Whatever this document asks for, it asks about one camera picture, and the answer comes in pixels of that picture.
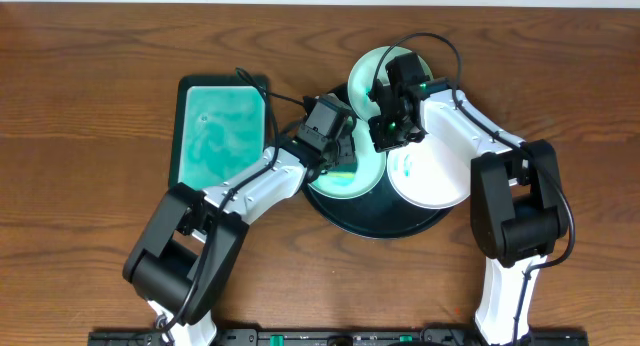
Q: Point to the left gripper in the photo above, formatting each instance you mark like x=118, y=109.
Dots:
x=344, y=149

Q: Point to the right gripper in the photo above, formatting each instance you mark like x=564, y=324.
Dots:
x=382, y=141

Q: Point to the green and yellow sponge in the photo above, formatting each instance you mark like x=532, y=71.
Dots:
x=340, y=176

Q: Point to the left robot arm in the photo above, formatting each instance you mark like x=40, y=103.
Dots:
x=186, y=252

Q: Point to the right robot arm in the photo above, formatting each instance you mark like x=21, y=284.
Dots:
x=517, y=207

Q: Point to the black round tray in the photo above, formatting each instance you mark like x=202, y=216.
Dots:
x=380, y=213

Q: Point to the white plate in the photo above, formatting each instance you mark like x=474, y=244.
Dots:
x=432, y=174

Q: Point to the white rectangular water dish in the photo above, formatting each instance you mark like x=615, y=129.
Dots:
x=222, y=131

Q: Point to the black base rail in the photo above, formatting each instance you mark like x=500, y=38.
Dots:
x=252, y=337

